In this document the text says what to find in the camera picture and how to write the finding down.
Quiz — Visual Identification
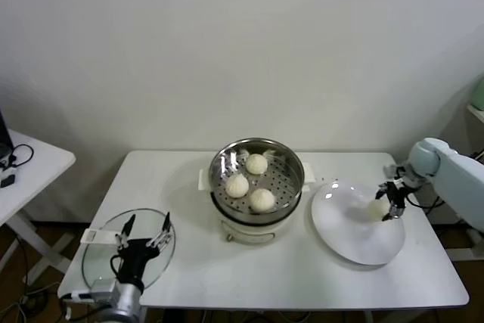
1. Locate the white round plate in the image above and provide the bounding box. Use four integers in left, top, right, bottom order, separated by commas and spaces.
310, 179, 406, 266

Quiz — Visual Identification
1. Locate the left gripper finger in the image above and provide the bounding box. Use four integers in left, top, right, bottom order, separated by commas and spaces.
147, 213, 173, 253
115, 213, 137, 250

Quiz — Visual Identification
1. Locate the white shelf board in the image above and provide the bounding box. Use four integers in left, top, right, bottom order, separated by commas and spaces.
466, 103, 484, 124

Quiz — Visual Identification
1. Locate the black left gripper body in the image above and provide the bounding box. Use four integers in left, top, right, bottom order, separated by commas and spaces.
109, 238, 158, 286

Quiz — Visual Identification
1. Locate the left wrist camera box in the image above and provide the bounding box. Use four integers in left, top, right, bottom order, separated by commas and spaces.
60, 279, 116, 303

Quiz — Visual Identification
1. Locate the white rack base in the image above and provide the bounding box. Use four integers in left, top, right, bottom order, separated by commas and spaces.
445, 228, 484, 262

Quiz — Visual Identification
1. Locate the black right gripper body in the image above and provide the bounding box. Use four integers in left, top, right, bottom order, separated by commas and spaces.
385, 182, 410, 210

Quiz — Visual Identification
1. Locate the white side table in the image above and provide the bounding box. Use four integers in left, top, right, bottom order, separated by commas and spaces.
0, 128, 76, 286

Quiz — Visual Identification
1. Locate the black monitor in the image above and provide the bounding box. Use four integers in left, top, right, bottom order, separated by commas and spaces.
0, 110, 14, 157

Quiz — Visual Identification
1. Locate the glass lid with white handle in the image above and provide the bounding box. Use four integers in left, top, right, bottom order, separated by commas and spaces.
79, 207, 177, 297

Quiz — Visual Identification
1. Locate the pale green object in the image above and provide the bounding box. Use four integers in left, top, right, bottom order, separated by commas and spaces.
472, 75, 484, 110

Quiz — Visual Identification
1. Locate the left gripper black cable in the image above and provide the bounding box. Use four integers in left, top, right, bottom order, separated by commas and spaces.
108, 254, 122, 282

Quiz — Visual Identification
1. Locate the steel perforated steamer basket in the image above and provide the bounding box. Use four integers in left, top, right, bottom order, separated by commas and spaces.
197, 137, 315, 225

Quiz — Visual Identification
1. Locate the white steamed baozi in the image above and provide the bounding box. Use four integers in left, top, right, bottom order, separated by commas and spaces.
245, 152, 269, 176
249, 188, 276, 214
225, 173, 250, 199
367, 198, 390, 222

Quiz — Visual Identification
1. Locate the white electric cooker base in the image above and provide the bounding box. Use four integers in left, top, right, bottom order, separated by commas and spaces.
209, 186, 303, 244

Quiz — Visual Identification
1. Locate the black looped cable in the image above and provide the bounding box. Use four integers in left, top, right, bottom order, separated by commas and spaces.
0, 144, 34, 172

